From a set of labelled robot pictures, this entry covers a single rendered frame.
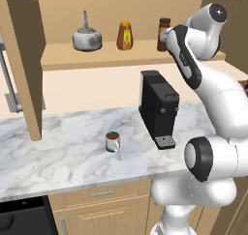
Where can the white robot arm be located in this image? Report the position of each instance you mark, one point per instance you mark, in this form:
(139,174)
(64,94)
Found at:
(223,94)

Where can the grey mug with coffee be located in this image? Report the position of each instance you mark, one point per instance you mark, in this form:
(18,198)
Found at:
(112,142)

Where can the amber honey bottle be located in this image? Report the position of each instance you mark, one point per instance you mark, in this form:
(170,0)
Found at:
(125,37)

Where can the brown cinnamon bottle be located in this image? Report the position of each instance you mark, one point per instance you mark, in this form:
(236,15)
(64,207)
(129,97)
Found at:
(161,26)

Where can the tan open cabinet door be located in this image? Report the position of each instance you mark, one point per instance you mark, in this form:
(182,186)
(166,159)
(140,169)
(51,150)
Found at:
(233,29)
(27,61)

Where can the black coffee machine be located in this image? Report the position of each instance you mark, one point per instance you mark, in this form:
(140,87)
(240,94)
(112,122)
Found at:
(160,106)

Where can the grey metal kettle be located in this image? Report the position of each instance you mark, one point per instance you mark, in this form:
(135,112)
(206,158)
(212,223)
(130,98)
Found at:
(86,39)

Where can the light wood drawer front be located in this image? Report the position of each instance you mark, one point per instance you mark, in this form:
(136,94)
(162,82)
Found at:
(129,193)

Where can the light wood cupboard door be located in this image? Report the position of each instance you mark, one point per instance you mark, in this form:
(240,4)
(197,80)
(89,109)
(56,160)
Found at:
(231,218)
(109,218)

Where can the black dishwasher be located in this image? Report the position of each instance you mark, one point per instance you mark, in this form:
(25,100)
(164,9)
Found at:
(25,218)

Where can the tan wall cabinet with shelf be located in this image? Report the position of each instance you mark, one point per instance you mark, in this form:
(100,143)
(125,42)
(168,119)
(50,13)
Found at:
(106,6)

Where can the grey metal wall fixture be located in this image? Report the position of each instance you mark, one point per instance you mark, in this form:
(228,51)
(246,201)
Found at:
(11,94)

